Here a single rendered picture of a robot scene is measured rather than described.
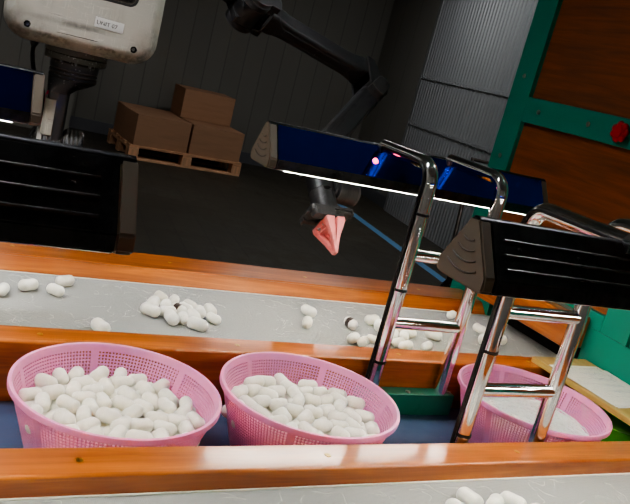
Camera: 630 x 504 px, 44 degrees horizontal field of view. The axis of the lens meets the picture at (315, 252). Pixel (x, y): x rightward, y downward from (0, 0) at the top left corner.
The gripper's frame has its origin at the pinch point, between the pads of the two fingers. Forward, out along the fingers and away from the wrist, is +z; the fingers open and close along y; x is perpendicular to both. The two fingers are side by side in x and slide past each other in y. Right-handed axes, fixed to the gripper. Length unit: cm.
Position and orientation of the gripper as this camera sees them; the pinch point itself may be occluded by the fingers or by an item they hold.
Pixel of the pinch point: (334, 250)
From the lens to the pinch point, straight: 161.0
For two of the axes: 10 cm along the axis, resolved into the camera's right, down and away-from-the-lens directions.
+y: 8.7, 1.0, 4.8
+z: 1.8, 8.4, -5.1
